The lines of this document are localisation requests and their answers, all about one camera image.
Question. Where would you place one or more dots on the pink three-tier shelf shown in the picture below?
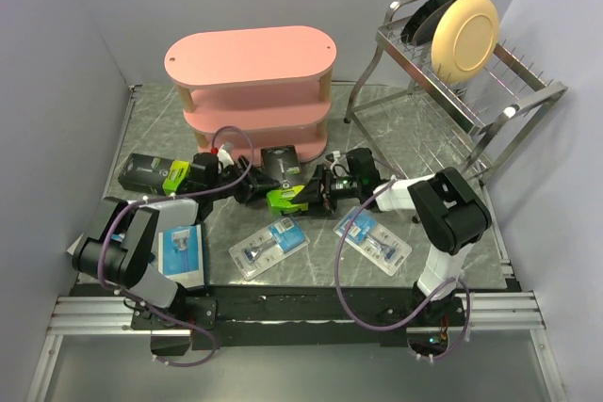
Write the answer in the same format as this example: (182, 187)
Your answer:
(256, 88)

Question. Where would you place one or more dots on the blue Harry's razor box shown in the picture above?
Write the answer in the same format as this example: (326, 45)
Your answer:
(180, 255)

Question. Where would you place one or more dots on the cream plate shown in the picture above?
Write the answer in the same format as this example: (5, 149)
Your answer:
(464, 40)

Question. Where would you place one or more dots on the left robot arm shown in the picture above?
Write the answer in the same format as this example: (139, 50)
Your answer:
(117, 245)

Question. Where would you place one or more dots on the blue white flat razor box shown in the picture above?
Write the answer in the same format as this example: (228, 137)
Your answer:
(75, 248)

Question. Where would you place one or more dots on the green black Gillette Labs box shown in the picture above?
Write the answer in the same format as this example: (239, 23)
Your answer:
(282, 165)

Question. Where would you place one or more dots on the clear Gillette blister razor pack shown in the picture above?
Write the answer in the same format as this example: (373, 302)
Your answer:
(374, 241)

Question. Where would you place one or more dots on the steel dish rack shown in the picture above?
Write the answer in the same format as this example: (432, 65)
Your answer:
(481, 148)

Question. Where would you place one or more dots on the aluminium rail frame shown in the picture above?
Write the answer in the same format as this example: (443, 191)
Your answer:
(90, 354)

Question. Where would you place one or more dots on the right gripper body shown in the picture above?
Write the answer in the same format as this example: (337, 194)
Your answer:
(339, 187)

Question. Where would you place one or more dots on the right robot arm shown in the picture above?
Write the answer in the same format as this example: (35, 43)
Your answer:
(453, 217)

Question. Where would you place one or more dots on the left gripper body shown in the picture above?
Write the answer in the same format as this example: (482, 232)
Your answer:
(240, 191)

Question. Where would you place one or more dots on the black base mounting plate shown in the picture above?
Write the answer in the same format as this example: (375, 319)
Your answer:
(237, 316)

